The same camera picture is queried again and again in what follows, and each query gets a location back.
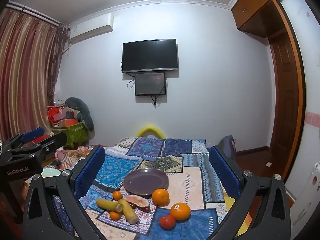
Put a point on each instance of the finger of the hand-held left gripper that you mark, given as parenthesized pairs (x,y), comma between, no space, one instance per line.
(32,133)
(56,141)

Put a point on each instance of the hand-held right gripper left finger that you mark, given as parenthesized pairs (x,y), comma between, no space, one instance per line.
(91,171)

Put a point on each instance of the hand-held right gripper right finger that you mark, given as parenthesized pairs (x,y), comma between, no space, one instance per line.
(223,173)

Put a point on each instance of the small tangerine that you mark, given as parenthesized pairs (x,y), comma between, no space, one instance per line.
(114,215)
(117,195)

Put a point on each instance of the yellow banana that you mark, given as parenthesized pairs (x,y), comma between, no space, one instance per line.
(107,204)
(128,212)

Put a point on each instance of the purple plate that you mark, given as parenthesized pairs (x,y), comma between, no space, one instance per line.
(145,180)

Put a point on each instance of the large orange with sticker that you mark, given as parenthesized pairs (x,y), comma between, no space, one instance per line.
(181,213)

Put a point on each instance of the large plain orange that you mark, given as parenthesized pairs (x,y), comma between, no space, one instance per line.
(160,197)

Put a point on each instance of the red tomato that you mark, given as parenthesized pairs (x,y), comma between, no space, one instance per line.
(167,222)

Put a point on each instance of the pink plush toy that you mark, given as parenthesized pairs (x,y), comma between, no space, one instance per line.
(60,153)

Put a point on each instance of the green patterned storage box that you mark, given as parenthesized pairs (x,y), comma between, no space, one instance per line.
(75,133)

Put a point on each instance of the orange flat box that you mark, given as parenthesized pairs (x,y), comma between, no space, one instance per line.
(68,123)

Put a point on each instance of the orange patterned bedsheet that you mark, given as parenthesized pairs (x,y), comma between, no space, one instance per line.
(73,155)

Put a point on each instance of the red gift box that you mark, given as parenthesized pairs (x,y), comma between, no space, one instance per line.
(56,116)

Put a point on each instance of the pale green bowl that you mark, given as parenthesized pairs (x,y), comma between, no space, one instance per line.
(51,172)

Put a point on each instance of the blue patchwork blanket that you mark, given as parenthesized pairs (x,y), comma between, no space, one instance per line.
(192,180)

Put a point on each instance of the grey plush toy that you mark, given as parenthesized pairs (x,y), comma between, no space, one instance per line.
(85,112)

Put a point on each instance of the small white box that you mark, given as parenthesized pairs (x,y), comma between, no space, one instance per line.
(268,164)

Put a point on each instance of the red date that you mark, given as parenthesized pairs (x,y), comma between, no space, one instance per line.
(132,205)
(145,209)

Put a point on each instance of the striped red beige curtain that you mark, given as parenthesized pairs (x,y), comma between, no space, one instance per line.
(25,67)

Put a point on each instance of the yellow foam tube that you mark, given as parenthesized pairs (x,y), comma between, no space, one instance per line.
(150,129)

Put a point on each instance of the brown wooden door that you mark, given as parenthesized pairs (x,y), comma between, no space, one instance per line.
(285,92)

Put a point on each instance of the white wardrobe door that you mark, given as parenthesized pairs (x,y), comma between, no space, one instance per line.
(308,80)

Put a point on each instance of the wooden overhead cabinet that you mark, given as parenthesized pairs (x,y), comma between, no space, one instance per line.
(252,7)

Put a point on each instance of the small black wall monitor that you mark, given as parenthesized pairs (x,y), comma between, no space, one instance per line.
(150,83)

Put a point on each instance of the white wall air conditioner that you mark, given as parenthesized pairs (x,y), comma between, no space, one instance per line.
(90,28)

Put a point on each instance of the white curtain rail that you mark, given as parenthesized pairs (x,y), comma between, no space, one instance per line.
(37,13)

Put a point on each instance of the black wall television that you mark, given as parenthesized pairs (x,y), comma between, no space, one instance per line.
(150,55)

